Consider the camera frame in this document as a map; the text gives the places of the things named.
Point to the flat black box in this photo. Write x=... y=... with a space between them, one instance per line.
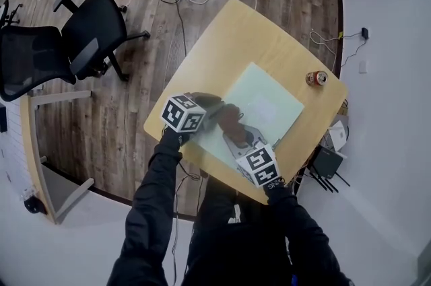
x=3 y=118

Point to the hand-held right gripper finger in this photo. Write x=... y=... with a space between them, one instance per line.
x=258 y=140
x=235 y=150

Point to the black cap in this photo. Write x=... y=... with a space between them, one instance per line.
x=34 y=205

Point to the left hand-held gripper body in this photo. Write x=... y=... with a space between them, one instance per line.
x=178 y=114

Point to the pale green board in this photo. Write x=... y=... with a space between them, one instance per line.
x=266 y=99

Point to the white desk with wooden edge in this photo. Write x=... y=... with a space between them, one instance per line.
x=30 y=143

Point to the white square box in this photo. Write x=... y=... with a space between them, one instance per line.
x=337 y=135

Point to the person's black clothed body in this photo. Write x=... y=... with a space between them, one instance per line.
x=235 y=244

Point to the black mesh office chair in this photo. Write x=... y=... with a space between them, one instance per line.
x=8 y=13
x=94 y=25

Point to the orange drink can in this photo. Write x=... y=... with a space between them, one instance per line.
x=317 y=78

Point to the black router with antennas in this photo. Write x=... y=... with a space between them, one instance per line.
x=326 y=161

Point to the cardboard box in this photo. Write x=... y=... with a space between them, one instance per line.
x=343 y=108

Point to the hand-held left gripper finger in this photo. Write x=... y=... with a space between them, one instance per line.
x=213 y=113
x=207 y=98

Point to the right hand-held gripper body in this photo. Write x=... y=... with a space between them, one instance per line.
x=259 y=165

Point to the black wall adapter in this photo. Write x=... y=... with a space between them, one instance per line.
x=365 y=33

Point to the person's right forearm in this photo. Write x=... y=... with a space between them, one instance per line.
x=309 y=231

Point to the brown cloth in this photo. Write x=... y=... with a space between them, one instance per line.
x=235 y=124

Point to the person's left forearm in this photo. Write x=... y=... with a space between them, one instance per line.
x=151 y=204

